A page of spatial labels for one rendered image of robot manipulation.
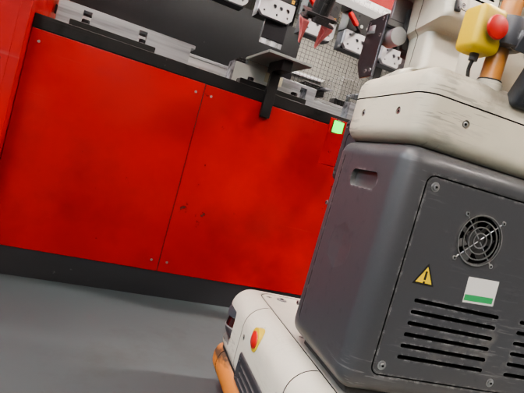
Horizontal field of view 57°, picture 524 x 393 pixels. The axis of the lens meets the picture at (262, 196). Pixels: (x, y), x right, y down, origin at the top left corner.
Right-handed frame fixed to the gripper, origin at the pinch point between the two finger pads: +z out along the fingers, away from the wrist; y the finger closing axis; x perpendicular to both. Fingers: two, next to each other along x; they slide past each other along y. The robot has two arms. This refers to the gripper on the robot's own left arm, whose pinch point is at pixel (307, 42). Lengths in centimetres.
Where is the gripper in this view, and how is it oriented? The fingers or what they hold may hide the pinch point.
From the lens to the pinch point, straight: 157.0
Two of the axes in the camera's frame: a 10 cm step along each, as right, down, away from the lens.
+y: -9.3, -2.4, -2.9
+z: -3.6, 8.0, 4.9
